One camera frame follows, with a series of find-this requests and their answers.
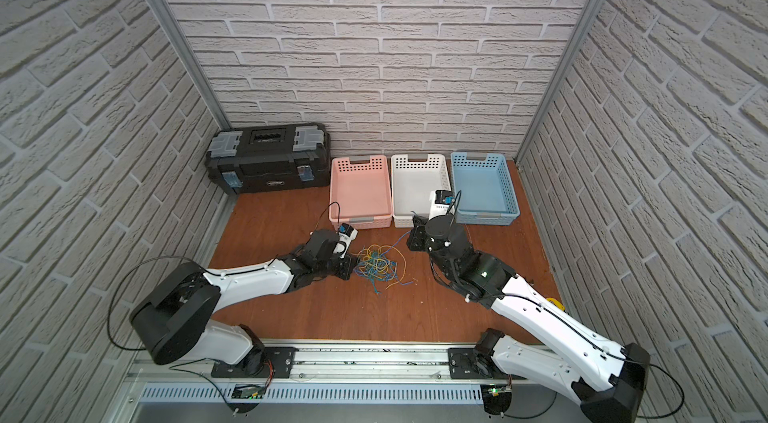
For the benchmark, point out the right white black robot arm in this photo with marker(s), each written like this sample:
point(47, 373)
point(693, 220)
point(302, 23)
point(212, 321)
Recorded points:
point(607, 380)

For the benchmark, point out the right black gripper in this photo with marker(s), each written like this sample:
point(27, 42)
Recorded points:
point(420, 226)

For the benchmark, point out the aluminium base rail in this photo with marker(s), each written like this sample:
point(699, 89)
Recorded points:
point(323, 372)

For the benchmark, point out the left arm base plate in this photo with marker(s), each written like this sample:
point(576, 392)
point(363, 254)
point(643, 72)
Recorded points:
point(276, 362)

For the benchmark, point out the blue perforated basket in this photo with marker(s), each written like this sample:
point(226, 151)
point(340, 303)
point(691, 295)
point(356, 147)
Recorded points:
point(487, 191)

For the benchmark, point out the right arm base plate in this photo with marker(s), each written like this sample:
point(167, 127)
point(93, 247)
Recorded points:
point(467, 364)

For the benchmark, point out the black plastic toolbox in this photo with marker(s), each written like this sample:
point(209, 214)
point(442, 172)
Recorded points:
point(270, 158)

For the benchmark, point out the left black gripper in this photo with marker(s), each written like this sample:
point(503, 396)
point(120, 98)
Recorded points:
point(345, 264)

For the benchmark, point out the pink perforated basket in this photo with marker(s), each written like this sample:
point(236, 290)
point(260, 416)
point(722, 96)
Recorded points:
point(360, 192)

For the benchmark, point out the yellow blue small tool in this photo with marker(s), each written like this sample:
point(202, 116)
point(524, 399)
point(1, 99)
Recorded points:
point(556, 303)

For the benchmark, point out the white perforated basket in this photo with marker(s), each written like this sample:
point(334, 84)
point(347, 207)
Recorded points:
point(414, 180)

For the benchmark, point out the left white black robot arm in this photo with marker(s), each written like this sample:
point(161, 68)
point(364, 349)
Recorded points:
point(175, 321)

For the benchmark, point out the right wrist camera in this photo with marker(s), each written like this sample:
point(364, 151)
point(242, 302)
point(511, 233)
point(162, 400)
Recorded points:
point(442, 201)

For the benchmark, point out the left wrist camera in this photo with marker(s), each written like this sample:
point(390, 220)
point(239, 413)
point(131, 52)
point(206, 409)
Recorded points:
point(346, 235)

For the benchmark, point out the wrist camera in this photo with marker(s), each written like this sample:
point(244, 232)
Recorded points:
point(346, 235)
point(442, 201)

